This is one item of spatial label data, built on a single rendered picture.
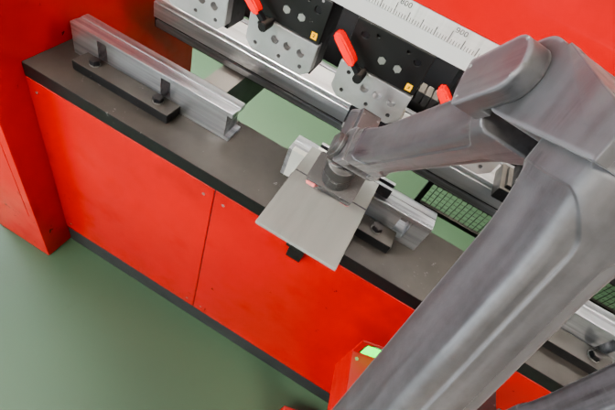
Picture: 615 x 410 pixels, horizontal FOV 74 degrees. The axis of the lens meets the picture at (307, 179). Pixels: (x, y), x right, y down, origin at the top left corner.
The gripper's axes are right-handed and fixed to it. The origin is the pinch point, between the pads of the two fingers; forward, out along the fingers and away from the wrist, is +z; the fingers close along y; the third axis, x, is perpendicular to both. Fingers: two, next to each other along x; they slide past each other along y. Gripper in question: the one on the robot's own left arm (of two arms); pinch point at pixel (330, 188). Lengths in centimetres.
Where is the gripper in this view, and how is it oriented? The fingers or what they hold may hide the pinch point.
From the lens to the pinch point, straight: 87.7
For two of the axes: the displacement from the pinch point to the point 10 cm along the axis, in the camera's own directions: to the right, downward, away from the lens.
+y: -8.6, -5.0, 0.8
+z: -0.6, 2.6, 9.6
